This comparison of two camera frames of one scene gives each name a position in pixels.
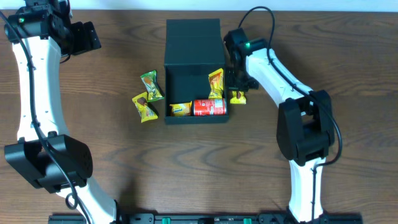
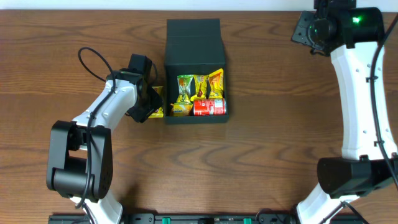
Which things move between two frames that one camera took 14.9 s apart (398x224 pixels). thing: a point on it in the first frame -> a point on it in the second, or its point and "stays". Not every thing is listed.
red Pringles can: x=209 y=107 stays
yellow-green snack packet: x=235 y=100 -> x=200 y=87
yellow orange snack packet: x=216 y=84 stays
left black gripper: x=83 y=45 -> x=158 y=102
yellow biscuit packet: x=183 y=109 stays
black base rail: x=206 y=219 stays
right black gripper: x=253 y=83 -> x=305 y=19
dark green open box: x=194 y=49 stays
